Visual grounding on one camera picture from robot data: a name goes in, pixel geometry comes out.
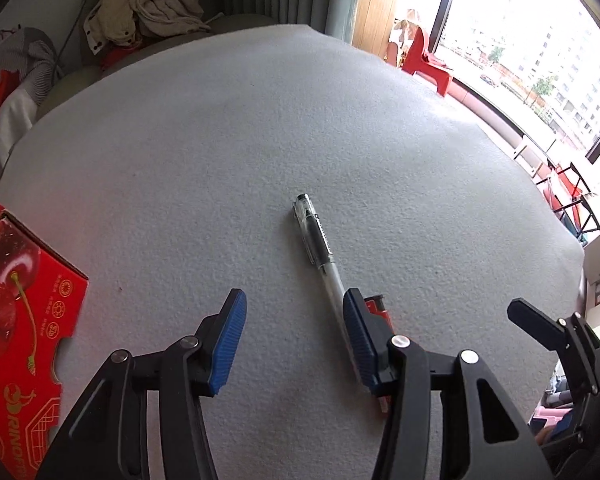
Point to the grey covered sofa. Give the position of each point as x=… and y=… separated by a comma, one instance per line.
x=32, y=53

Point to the red plastic stool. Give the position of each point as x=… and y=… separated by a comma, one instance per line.
x=418, y=60

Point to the red orange lighter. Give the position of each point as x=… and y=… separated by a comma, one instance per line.
x=379, y=327

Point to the silver clear gel pen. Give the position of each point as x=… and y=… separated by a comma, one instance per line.
x=322, y=258

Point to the green armchair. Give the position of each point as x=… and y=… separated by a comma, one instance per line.
x=77, y=81

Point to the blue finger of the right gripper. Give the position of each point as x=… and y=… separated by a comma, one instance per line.
x=551, y=334

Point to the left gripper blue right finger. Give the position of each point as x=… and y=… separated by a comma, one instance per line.
x=354, y=312

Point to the red cardboard tray box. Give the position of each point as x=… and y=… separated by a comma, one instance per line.
x=41, y=294

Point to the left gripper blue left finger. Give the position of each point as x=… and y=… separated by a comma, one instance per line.
x=219, y=336

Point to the beige clothes pile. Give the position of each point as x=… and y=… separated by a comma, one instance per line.
x=123, y=22

